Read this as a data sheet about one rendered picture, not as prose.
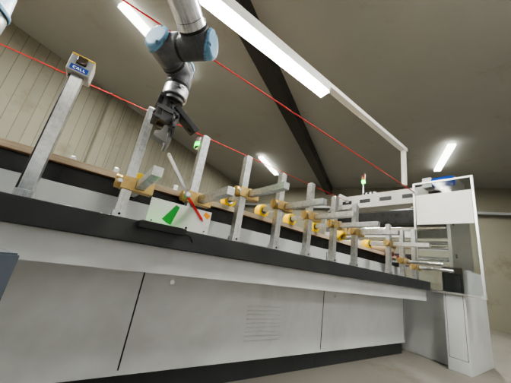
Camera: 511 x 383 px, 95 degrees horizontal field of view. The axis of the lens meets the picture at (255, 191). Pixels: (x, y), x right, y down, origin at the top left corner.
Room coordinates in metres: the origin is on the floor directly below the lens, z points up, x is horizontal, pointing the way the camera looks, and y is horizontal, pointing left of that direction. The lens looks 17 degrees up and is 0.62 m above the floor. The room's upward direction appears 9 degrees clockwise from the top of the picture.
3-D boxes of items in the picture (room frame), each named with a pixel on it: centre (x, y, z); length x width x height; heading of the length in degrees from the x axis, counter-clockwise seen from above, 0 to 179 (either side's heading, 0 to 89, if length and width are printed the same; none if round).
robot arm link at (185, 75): (0.76, 0.36, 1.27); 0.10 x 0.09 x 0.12; 166
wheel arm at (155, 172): (0.83, 0.41, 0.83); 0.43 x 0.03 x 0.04; 34
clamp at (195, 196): (1.02, 0.26, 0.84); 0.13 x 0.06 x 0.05; 124
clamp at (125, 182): (0.88, 0.46, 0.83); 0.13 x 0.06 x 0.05; 124
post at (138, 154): (0.87, 0.48, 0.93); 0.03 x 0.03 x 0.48; 34
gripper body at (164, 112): (0.76, 0.37, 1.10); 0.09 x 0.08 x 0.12; 124
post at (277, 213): (1.28, -0.14, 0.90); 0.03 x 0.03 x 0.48; 34
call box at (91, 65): (0.72, 0.70, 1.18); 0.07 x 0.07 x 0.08; 34
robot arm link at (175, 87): (0.76, 0.36, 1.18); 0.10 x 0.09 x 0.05; 34
